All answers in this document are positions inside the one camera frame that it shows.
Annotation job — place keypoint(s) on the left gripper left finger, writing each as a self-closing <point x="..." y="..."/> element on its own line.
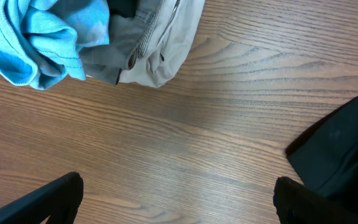
<point x="55" y="202"/>

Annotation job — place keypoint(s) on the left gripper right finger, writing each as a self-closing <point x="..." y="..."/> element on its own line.
<point x="295" y="204"/>

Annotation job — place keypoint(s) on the black t-shirt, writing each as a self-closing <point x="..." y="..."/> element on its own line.
<point x="325" y="156"/>

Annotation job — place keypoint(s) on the light blue printed t-shirt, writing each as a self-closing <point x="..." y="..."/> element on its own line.
<point x="40" y="40"/>

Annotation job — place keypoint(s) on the folded beige garment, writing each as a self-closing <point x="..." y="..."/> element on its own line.
<point x="169" y="44"/>

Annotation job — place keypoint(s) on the folded black garment in pile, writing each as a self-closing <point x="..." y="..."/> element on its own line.
<point x="124" y="8"/>

